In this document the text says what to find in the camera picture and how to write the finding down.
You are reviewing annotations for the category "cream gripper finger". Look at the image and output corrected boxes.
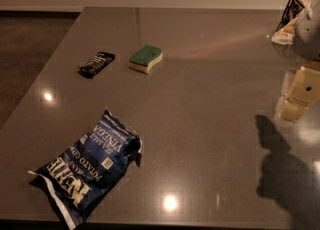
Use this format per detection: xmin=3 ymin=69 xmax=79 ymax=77
xmin=276 ymin=62 xmax=320 ymax=122

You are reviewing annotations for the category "blue kettle chip bag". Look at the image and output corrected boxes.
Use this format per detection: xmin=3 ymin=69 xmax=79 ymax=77
xmin=33 ymin=110 xmax=142 ymax=230

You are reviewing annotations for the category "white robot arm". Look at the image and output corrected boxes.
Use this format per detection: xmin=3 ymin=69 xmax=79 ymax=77
xmin=271 ymin=0 xmax=320 ymax=122

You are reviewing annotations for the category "green yellow sponge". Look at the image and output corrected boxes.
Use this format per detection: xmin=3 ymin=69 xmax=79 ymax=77
xmin=129 ymin=45 xmax=163 ymax=74

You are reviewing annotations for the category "crumpled white wrapper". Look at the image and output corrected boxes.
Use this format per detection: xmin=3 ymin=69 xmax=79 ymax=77
xmin=271 ymin=18 xmax=297 ymax=45

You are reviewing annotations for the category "black snack bar wrapper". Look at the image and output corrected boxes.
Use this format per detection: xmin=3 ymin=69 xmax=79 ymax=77
xmin=78 ymin=52 xmax=115 ymax=78

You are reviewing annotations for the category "black wire rack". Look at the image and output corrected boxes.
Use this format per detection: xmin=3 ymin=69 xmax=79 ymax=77
xmin=277 ymin=0 xmax=312 ymax=31

